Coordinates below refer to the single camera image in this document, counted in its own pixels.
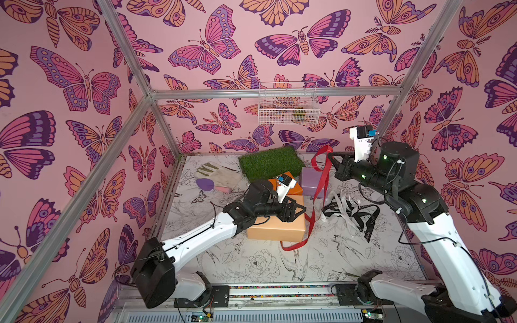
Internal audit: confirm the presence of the black lettered ribbon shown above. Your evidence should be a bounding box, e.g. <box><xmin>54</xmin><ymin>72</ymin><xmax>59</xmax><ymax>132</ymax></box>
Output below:
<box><xmin>322</xmin><ymin>197</ymin><xmax>380</xmax><ymax>244</ymax></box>

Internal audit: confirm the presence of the green item in basket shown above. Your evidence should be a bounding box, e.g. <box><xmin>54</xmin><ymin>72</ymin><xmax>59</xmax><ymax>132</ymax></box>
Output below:
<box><xmin>292</xmin><ymin>108</ymin><xmax>306</xmax><ymax>122</ymax></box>

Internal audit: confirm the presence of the large tan gift box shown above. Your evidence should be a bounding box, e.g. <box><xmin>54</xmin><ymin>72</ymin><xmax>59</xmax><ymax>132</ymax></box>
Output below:
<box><xmin>246</xmin><ymin>212</ymin><xmax>306</xmax><ymax>242</ymax></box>

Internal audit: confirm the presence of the red ribbon bow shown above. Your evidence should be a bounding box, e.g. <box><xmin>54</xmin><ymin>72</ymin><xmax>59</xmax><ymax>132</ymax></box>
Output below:
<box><xmin>280</xmin><ymin>145</ymin><xmax>333</xmax><ymax>252</ymax></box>

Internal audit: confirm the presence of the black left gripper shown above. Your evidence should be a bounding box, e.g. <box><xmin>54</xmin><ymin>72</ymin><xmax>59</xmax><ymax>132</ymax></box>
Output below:
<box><xmin>253</xmin><ymin>196</ymin><xmax>306</xmax><ymax>223</ymax></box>

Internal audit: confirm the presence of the white satin ribbon bow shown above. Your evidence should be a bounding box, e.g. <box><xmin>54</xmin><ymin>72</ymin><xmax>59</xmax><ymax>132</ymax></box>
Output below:
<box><xmin>322</xmin><ymin>190</ymin><xmax>372</xmax><ymax>236</ymax></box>

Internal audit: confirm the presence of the lilac gift box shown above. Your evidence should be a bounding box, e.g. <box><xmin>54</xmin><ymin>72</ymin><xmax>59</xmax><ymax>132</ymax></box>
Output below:
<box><xmin>299</xmin><ymin>168</ymin><xmax>329</xmax><ymax>199</ymax></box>

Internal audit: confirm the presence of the purple pink hand trowel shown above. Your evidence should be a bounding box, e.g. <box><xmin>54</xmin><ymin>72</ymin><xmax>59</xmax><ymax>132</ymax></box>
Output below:
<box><xmin>196</xmin><ymin>178</ymin><xmax>232</xmax><ymax>194</ymax></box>

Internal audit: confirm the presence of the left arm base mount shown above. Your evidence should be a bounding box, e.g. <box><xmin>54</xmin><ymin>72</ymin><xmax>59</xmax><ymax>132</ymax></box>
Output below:
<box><xmin>174</xmin><ymin>285</ymin><xmax>230</xmax><ymax>309</ymax></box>

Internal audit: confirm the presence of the white wire basket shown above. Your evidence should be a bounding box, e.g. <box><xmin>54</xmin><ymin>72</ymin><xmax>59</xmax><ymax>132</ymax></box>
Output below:
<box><xmin>257</xmin><ymin>87</ymin><xmax>320</xmax><ymax>127</ymax></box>

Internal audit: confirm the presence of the aluminium front rail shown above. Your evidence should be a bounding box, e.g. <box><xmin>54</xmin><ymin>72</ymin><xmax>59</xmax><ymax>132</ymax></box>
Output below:
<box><xmin>108</xmin><ymin>281</ymin><xmax>428</xmax><ymax>322</ymax></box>

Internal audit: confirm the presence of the beige gardening glove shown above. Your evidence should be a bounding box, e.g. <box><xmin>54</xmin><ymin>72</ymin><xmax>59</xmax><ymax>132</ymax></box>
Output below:
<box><xmin>195</xmin><ymin>163</ymin><xmax>242</xmax><ymax>188</ymax></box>

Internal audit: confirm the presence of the orange gift box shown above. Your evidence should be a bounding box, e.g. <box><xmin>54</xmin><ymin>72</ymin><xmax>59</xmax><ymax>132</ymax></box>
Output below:
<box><xmin>269</xmin><ymin>171</ymin><xmax>303</xmax><ymax>195</ymax></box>

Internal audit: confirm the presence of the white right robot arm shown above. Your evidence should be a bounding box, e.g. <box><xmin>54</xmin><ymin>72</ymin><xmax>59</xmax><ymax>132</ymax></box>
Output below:
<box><xmin>328</xmin><ymin>141</ymin><xmax>516</xmax><ymax>322</ymax></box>

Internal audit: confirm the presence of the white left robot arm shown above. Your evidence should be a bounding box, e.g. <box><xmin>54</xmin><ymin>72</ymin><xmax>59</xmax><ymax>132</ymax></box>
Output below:
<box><xmin>131</xmin><ymin>174</ymin><xmax>306</xmax><ymax>309</ymax></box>

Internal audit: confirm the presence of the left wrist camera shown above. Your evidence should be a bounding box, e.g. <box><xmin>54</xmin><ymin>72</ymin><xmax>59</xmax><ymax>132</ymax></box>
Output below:
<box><xmin>276</xmin><ymin>177</ymin><xmax>291</xmax><ymax>203</ymax></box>

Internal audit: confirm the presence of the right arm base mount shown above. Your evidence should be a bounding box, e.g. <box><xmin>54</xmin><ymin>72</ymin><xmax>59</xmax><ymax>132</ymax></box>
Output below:
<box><xmin>333</xmin><ymin>270</ymin><xmax>382</xmax><ymax>306</ymax></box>

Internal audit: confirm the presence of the green artificial grass mat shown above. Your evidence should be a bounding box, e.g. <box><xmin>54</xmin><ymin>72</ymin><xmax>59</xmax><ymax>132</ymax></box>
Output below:
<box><xmin>238</xmin><ymin>147</ymin><xmax>305</xmax><ymax>182</ymax></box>

